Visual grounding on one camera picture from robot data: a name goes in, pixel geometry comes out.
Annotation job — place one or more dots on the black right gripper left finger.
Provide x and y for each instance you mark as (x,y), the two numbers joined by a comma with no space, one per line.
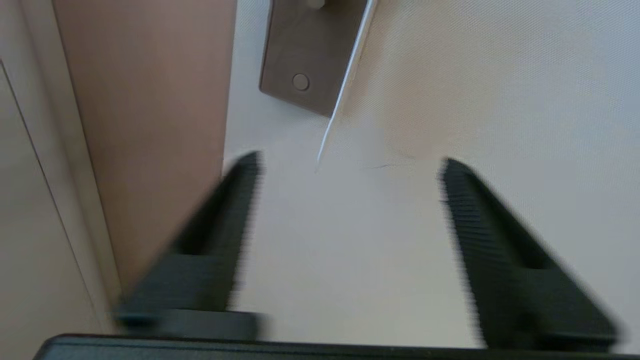
(210,260)

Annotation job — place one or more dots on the white room door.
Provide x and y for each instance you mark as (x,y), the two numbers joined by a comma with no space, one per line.
(450,200)

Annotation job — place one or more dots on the beige cabinet panel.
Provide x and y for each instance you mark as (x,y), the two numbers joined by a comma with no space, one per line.
(30,225)

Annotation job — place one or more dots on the grey-brown door lock plate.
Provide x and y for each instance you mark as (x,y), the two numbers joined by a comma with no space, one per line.
(310,55)

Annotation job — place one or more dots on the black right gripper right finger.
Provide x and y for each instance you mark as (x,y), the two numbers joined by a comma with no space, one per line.
(515,280)

